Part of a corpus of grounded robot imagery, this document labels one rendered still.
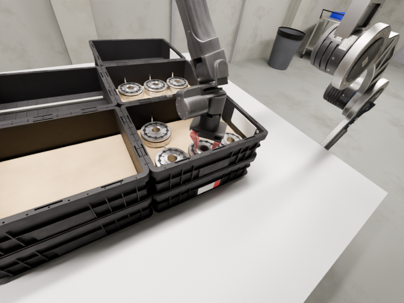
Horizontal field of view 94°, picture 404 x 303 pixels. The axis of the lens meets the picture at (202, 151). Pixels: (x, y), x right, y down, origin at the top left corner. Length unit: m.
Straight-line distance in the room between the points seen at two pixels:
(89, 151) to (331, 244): 0.84
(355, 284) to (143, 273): 1.42
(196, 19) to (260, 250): 0.64
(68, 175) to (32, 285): 0.27
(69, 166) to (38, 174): 0.07
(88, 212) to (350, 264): 1.64
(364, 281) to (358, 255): 0.16
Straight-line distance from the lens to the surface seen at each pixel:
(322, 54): 0.83
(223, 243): 0.65
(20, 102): 0.99
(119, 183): 0.46
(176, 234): 0.64
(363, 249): 1.92
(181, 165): 0.49
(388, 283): 1.92
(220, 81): 0.47
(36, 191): 0.65
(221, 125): 0.56
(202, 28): 0.48
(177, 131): 0.72
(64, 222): 0.53
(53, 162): 0.69
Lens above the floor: 1.30
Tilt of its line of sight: 46 degrees down
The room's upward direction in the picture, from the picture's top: 11 degrees clockwise
